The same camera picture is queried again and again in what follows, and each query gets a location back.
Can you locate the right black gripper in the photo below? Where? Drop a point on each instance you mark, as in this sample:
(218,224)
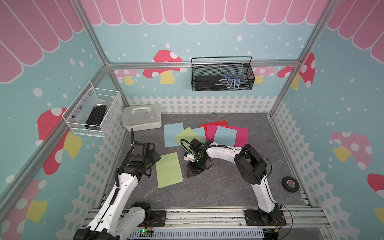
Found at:
(196,172)

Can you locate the black box in mesh basket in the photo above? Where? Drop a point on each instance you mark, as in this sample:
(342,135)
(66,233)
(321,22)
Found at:
(207,83)

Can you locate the blue white item in basket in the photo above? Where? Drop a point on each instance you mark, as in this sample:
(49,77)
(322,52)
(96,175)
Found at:
(229,81)

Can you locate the large green paper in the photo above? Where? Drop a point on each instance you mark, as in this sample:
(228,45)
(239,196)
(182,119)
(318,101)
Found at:
(168,170)

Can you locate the middle blue paper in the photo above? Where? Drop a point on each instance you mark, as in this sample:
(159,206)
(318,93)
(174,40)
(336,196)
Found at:
(201,132)

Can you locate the black mesh wall basket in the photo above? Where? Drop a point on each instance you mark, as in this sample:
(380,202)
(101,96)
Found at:
(238,66)

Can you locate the magenta paper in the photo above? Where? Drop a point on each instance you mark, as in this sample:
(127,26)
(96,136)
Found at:
(211,131)
(242,136)

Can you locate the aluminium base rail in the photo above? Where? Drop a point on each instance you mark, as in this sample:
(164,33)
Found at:
(297,223)

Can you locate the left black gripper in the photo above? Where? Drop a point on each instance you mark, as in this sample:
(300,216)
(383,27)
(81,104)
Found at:
(155,155)

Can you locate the far left blue paper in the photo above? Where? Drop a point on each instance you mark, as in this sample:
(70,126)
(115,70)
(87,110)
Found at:
(170,131)

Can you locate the black tape roll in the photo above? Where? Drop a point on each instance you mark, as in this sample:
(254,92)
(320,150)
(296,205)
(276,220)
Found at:
(290,184)

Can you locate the green lit circuit board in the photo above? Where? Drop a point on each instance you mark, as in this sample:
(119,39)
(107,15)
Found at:
(146,233)

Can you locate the right blue paper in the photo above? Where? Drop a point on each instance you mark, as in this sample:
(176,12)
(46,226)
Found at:
(225,136)

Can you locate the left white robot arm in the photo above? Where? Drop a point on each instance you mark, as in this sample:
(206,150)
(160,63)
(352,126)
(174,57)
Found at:
(109,223)

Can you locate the blue paper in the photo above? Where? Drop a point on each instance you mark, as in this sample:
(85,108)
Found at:
(201,132)
(170,131)
(225,136)

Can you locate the white wire wall basket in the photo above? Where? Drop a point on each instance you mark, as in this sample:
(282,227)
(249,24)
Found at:
(78,112)

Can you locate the black block in wire basket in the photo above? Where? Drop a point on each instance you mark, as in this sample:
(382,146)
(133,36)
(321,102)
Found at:
(96,117)

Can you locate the small green paper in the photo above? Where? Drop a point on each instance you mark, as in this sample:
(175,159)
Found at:
(187,134)

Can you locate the red paper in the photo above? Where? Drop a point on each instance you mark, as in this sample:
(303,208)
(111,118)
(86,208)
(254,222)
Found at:
(220,123)

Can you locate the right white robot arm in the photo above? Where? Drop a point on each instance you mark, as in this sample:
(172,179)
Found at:
(251,165)

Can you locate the white plastic storage box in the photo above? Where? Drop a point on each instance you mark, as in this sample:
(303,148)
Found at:
(143,117)

